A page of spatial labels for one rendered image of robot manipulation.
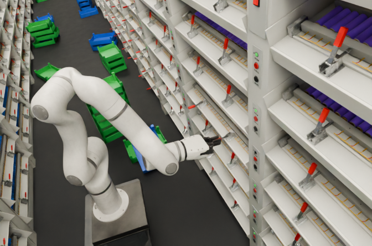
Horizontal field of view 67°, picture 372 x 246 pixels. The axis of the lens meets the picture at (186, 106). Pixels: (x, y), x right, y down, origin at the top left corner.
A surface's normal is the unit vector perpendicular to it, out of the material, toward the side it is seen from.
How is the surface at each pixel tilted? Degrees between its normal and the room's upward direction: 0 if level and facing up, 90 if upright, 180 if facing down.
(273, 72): 90
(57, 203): 0
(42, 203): 0
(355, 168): 18
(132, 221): 0
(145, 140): 30
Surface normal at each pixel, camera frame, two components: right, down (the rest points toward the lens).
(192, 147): 0.09, -0.74
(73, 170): -0.10, 0.22
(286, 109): -0.42, -0.61
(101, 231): -0.15, -0.76
